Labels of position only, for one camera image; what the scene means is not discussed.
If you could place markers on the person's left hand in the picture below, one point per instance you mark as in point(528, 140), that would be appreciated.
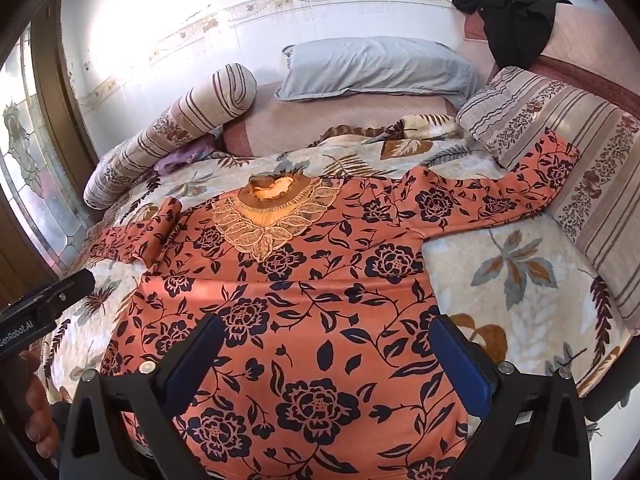
point(40, 410)

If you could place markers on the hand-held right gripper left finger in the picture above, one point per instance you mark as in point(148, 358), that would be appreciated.
point(192, 362)

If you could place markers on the pink bed sheet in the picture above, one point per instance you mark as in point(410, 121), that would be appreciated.
point(300, 120)

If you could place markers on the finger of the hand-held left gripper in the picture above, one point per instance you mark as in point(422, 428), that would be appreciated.
point(70, 287)

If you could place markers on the striped floral bolster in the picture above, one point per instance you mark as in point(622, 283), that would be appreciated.
point(175, 125)

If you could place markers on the stained glass door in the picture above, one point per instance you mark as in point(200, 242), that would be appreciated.
point(30, 160)

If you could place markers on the orange floral blouse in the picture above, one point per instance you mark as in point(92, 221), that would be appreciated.
point(320, 285)

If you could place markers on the striped floral pillow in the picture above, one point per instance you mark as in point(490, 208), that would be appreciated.
point(575, 125)

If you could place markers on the black cloth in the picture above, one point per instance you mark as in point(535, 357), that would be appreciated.
point(515, 25)

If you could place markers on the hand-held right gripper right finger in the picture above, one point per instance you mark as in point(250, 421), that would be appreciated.
point(460, 362)

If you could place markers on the grey pillow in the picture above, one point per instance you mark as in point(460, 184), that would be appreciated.
point(370, 70)

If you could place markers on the purple floral cloth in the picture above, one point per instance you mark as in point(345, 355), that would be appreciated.
point(175, 160)

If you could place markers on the cream leaf-print blanket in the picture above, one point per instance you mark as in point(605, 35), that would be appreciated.
point(500, 270)

